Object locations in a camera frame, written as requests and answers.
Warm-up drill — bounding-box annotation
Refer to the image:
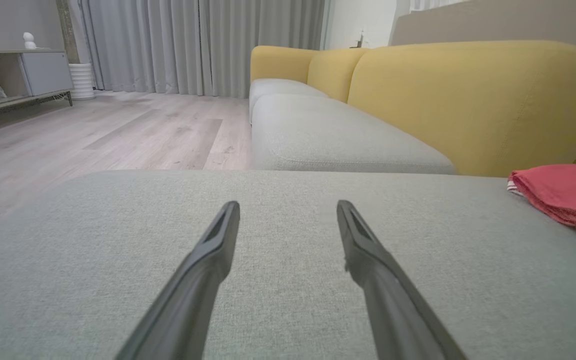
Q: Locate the red shorts white stripe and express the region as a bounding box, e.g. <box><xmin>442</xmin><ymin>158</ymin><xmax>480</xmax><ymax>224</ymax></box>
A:
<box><xmin>507</xmin><ymin>164</ymin><xmax>576</xmax><ymax>236</ymax></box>

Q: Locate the white ribbed planter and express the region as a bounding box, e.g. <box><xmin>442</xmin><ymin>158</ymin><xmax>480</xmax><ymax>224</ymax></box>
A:
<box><xmin>68</xmin><ymin>63</ymin><xmax>96</xmax><ymax>101</ymax></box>

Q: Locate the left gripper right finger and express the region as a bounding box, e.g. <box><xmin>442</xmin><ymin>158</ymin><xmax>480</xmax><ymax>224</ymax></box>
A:
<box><xmin>336</xmin><ymin>200</ymin><xmax>469</xmax><ymax>360</ymax></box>

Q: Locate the grey low cabinet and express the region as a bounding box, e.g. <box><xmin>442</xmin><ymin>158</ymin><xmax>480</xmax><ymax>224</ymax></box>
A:
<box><xmin>0</xmin><ymin>48</ymin><xmax>75</xmax><ymax>119</ymax></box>

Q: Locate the grey sofa seat cushion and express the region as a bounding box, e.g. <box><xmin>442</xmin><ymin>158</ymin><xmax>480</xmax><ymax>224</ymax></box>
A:
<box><xmin>248</xmin><ymin>78</ymin><xmax>329</xmax><ymax>124</ymax></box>
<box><xmin>251</xmin><ymin>94</ymin><xmax>458</xmax><ymax>175</ymax></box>

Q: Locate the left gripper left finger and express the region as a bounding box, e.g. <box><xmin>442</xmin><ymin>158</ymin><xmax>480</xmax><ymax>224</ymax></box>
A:
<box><xmin>115</xmin><ymin>201</ymin><xmax>241</xmax><ymax>360</ymax></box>

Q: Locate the grey pleated curtain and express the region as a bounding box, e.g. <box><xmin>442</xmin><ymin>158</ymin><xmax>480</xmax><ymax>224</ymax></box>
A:
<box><xmin>79</xmin><ymin>0</ymin><xmax>327</xmax><ymax>99</ymax></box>

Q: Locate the brown plant trunk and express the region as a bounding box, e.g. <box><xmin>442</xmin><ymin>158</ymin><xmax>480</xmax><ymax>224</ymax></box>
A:
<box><xmin>56</xmin><ymin>0</ymin><xmax>80</xmax><ymax>65</ymax></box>

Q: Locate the small yellow sofa backrest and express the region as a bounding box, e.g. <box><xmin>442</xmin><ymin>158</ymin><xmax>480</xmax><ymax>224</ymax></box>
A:
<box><xmin>307</xmin><ymin>48</ymin><xmax>369</xmax><ymax>104</ymax></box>

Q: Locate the large yellow sofa backrest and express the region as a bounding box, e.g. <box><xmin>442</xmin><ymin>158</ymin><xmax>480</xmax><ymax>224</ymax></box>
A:
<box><xmin>347</xmin><ymin>40</ymin><xmax>576</xmax><ymax>179</ymax></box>

